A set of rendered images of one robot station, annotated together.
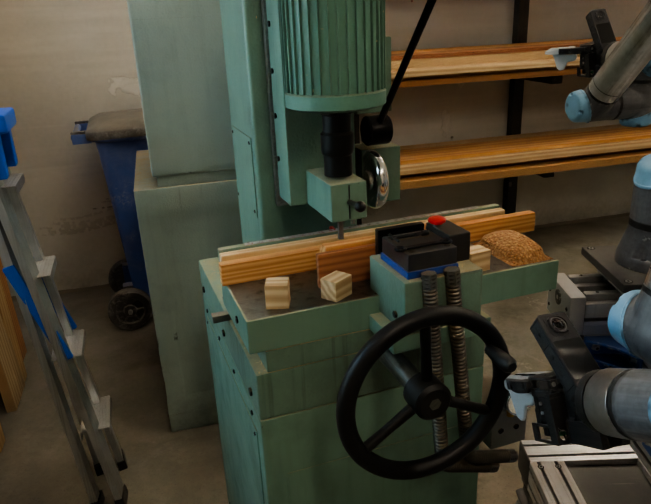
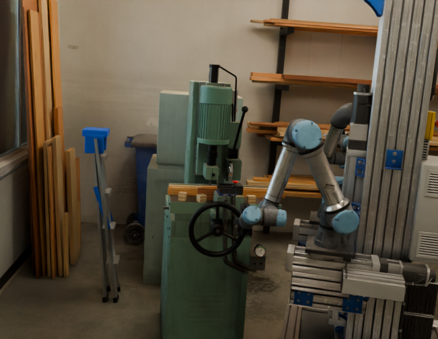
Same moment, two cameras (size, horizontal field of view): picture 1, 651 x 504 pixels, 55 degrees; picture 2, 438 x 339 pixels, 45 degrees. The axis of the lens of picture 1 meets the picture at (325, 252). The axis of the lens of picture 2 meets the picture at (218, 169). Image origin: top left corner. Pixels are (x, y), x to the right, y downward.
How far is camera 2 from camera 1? 1.84 m
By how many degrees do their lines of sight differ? 14
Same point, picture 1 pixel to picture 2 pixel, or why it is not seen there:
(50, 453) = (87, 281)
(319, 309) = (194, 203)
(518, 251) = not seen: hidden behind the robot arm
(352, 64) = (215, 131)
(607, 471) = (319, 313)
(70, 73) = (129, 112)
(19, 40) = (109, 94)
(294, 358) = (184, 217)
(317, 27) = (206, 119)
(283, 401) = (178, 231)
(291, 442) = (179, 247)
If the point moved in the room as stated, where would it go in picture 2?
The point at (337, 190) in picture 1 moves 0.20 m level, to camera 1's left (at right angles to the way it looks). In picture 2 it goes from (208, 169) to (173, 165)
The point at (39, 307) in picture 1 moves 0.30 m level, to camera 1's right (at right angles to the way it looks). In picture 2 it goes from (103, 204) to (147, 210)
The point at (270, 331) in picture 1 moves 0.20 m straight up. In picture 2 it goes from (177, 206) to (179, 169)
